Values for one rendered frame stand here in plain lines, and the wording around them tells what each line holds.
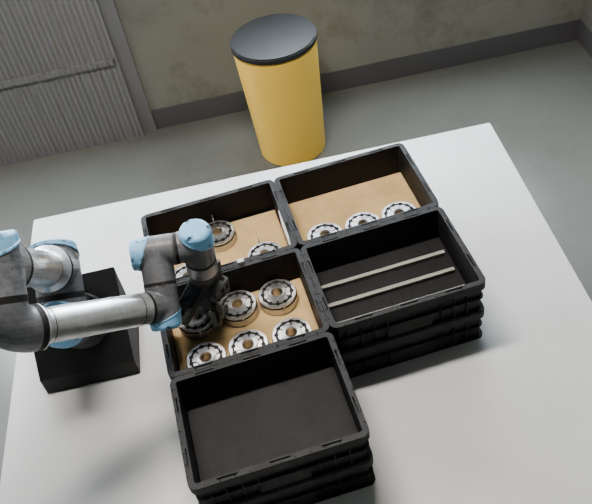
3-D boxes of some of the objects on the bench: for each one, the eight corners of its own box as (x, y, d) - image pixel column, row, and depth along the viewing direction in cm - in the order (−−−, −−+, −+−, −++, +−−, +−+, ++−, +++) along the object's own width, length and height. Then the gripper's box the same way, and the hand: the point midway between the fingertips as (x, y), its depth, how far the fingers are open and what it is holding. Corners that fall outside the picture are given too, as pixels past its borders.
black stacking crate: (212, 539, 177) (200, 515, 169) (192, 430, 198) (180, 404, 190) (378, 486, 180) (375, 460, 172) (341, 384, 201) (336, 357, 193)
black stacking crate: (341, 384, 201) (336, 357, 193) (310, 302, 222) (304, 274, 214) (485, 339, 205) (486, 311, 196) (441, 262, 225) (441, 233, 217)
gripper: (234, 265, 189) (241, 316, 205) (193, 247, 193) (203, 298, 209) (215, 290, 184) (223, 340, 201) (173, 271, 188) (185, 321, 205)
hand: (206, 324), depth 202 cm, fingers open, 5 cm apart
